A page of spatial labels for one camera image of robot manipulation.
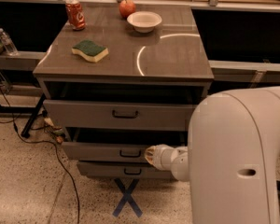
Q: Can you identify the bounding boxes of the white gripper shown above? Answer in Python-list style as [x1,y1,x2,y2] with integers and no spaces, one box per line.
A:
[145,145,188,172]

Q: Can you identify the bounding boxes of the grey drawer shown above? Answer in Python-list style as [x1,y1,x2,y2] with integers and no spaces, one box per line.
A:
[77,161,174,180]
[62,128,188,163]
[44,100,194,131]

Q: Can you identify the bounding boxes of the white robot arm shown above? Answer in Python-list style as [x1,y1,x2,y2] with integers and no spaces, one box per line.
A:
[145,87,280,224]

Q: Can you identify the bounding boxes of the grey bottom drawer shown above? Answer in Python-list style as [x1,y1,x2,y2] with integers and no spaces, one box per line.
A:
[77,161,174,180]

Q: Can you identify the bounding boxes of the grey top drawer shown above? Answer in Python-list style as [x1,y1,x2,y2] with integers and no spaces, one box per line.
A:
[44,100,194,131]

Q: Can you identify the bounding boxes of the grey drawer cabinet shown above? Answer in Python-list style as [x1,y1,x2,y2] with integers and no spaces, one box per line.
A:
[33,4,215,145]

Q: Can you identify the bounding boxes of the blue tape cross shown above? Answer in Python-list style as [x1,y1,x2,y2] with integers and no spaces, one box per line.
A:
[113,178,143,217]

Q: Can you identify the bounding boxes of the small objects on floor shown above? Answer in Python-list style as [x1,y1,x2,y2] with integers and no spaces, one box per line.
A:
[44,118,65,144]

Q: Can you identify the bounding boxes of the green yellow sponge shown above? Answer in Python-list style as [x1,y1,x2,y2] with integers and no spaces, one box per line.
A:
[72,40,108,63]

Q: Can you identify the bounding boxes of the black table leg left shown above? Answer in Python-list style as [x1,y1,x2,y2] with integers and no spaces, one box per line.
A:
[21,94,46,138]

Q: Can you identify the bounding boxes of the white bowl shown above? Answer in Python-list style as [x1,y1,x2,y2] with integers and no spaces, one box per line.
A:
[127,11,162,33]

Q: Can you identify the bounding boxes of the red apple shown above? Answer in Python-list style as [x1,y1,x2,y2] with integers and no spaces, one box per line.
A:
[119,0,136,19]

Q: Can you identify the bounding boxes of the orange soda can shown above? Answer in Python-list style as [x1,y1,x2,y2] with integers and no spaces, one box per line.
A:
[65,0,86,31]

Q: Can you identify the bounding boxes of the clear water bottle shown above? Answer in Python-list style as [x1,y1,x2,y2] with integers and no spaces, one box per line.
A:
[0,28,18,56]

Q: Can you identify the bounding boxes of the black floor cable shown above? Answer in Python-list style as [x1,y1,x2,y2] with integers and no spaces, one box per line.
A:
[0,77,81,224]

